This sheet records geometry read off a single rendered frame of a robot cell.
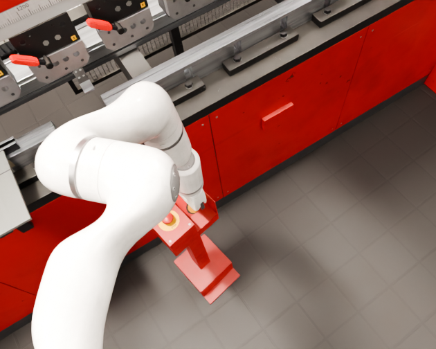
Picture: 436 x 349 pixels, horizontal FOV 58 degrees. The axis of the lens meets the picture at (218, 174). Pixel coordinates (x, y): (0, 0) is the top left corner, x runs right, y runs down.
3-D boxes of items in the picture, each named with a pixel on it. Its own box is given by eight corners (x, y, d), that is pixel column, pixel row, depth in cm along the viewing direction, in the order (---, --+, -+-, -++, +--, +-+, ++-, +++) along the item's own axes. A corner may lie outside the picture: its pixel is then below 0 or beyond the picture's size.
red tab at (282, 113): (264, 131, 167) (264, 121, 161) (261, 127, 168) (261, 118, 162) (292, 114, 170) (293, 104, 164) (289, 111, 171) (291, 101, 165)
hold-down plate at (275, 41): (230, 77, 141) (229, 71, 138) (222, 67, 143) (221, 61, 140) (298, 40, 146) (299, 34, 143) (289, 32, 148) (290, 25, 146)
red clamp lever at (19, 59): (12, 59, 91) (54, 64, 98) (7, 48, 93) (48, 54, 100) (11, 66, 92) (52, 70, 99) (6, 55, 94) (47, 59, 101)
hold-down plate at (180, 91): (131, 130, 134) (128, 125, 131) (124, 120, 136) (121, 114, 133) (206, 90, 139) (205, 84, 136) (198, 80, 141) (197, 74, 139)
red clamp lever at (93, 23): (91, 22, 95) (125, 29, 102) (84, 12, 97) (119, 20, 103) (88, 28, 96) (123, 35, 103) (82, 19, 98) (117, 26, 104)
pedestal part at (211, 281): (210, 305, 190) (207, 300, 179) (177, 267, 200) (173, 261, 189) (240, 275, 195) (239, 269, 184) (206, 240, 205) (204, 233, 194)
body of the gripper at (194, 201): (167, 179, 114) (172, 192, 124) (190, 203, 111) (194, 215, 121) (187, 163, 116) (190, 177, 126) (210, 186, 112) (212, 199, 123)
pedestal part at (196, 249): (201, 269, 186) (182, 233, 138) (192, 260, 188) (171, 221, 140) (210, 261, 187) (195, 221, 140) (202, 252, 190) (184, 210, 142)
